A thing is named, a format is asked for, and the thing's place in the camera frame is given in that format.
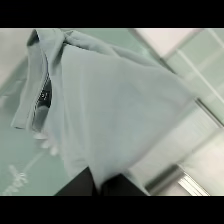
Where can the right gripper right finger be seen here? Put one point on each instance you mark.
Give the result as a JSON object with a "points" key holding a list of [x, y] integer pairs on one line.
{"points": [[121, 186]]}

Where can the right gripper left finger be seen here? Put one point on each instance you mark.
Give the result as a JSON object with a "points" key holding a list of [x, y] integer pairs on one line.
{"points": [[78, 185]]}

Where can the pale blue shirt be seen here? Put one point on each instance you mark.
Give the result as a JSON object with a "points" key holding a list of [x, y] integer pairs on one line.
{"points": [[110, 100]]}

